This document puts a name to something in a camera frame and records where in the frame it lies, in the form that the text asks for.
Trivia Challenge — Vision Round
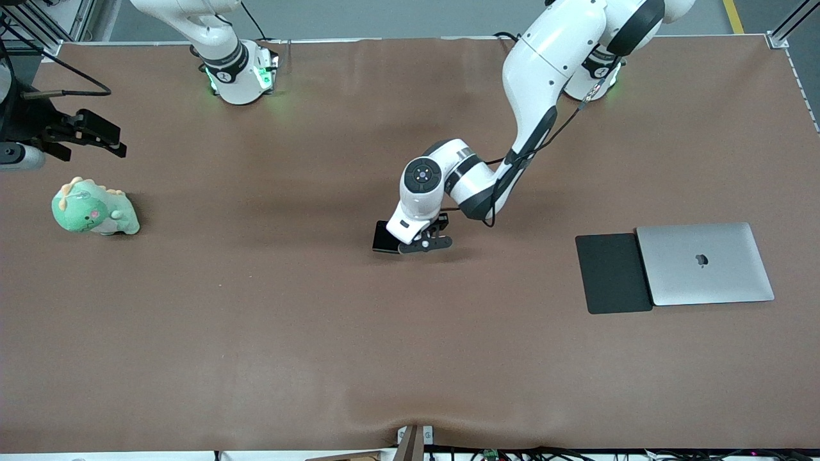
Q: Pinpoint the black phone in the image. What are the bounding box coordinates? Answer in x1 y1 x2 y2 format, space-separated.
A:
372 220 403 255

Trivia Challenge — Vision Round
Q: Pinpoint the black mouse pad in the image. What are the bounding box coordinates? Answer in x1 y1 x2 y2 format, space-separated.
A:
575 233 654 315

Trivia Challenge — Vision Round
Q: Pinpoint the green dinosaur plush toy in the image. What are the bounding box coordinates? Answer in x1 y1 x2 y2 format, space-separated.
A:
51 177 140 236

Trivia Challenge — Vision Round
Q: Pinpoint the brown table cover mat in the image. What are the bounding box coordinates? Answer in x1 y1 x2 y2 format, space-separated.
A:
0 35 820 453

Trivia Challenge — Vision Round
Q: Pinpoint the right base connector block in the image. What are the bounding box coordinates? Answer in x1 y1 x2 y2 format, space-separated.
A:
255 40 281 95

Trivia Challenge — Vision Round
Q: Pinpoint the silver closed laptop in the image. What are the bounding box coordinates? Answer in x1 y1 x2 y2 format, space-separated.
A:
636 222 775 307

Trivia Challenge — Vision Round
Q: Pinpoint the aluminium corner profile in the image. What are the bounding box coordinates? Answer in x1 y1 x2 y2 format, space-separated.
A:
766 0 820 49

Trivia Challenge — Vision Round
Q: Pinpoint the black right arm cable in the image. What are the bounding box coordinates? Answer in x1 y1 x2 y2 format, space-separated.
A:
0 19 112 99

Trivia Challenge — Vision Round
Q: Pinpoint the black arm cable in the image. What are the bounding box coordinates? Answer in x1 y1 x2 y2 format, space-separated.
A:
442 58 623 229
0 19 112 99

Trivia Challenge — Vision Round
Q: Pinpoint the aluminium frame rack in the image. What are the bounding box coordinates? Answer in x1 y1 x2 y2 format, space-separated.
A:
0 0 98 47

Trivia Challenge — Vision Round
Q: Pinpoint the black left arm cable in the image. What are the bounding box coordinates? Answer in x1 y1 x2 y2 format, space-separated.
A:
442 58 623 229

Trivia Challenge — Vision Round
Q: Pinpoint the black right base cable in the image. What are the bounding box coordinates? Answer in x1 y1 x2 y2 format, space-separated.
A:
240 0 268 42

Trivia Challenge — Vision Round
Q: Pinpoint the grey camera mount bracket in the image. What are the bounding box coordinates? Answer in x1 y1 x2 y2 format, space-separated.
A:
396 425 434 461

